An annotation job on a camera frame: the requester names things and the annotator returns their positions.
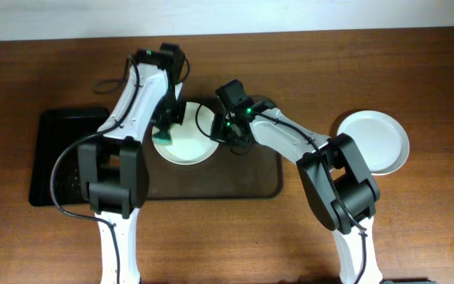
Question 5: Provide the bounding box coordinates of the green and yellow sponge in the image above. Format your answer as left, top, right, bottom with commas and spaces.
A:
151, 127, 173, 146

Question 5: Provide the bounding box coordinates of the pale green plate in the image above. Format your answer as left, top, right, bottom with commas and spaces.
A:
152, 102, 219, 166

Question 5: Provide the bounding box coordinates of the pale blue plate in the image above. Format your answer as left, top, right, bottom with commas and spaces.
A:
337, 110, 410, 176

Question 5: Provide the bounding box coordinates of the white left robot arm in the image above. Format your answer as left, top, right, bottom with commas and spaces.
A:
77, 43, 187, 283

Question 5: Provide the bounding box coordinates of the large brown tray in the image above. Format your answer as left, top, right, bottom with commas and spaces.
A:
143, 128, 283, 200

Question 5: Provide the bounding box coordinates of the small black tray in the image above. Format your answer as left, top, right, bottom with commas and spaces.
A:
28, 107, 112, 207

